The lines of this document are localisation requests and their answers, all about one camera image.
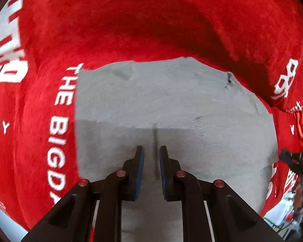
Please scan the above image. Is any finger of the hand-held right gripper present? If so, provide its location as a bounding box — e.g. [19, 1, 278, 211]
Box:
[279, 149, 303, 179]

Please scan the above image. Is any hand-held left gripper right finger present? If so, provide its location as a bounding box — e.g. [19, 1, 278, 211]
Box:
[160, 146, 284, 242]

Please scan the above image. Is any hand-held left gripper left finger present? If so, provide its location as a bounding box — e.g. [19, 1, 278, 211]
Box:
[21, 146, 145, 242]

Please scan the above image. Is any grey knit garment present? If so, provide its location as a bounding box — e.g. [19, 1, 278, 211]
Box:
[74, 57, 279, 242]

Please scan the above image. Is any red printed blanket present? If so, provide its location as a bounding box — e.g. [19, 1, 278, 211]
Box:
[0, 0, 303, 232]

